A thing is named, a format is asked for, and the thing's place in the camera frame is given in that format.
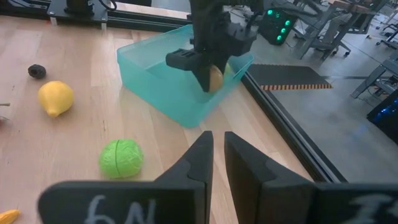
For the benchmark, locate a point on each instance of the yellow toy lemon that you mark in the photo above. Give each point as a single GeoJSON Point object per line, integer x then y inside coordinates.
{"type": "Point", "coordinates": [56, 98]}

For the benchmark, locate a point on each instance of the grey desk wooden top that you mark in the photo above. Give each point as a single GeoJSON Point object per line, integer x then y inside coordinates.
{"type": "Point", "coordinates": [345, 4]}

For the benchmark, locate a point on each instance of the green apple toy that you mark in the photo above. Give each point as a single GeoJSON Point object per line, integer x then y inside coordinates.
{"type": "Point", "coordinates": [121, 158]}

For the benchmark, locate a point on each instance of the black computer green lights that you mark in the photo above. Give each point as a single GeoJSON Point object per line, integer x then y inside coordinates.
{"type": "Point", "coordinates": [276, 26]}

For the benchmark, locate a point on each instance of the small dark toy berry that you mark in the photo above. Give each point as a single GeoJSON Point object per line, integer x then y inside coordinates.
{"type": "Point", "coordinates": [36, 71]}

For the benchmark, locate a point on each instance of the tan toy potato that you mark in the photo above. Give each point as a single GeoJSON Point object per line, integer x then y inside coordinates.
{"type": "Point", "coordinates": [216, 79]}

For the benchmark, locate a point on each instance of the grey metal desk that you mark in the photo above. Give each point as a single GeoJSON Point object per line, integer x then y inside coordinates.
{"type": "Point", "coordinates": [373, 77]}

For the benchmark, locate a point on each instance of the black computer blue lights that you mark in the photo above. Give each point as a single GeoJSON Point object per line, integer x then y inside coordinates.
{"type": "Point", "coordinates": [384, 115]}

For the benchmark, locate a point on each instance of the yellow toy pepper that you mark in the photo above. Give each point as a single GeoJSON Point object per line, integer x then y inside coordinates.
{"type": "Point", "coordinates": [9, 216]}

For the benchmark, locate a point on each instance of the teal plastic tupperware container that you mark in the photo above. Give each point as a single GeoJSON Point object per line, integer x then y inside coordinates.
{"type": "Point", "coordinates": [161, 90]}

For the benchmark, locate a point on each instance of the black aluminium rig frame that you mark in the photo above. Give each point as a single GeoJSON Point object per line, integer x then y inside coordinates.
{"type": "Point", "coordinates": [286, 124]}

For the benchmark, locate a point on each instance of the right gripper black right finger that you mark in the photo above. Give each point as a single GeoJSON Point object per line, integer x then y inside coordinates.
{"type": "Point", "coordinates": [258, 193]}

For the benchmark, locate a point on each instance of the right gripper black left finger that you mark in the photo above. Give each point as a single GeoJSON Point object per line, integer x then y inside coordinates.
{"type": "Point", "coordinates": [209, 174]}

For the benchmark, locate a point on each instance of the black floor mat striped edges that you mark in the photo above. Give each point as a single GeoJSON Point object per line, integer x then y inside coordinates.
{"type": "Point", "coordinates": [286, 76]}

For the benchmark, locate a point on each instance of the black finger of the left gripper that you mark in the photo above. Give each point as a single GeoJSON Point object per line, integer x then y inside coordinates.
{"type": "Point", "coordinates": [203, 76]}

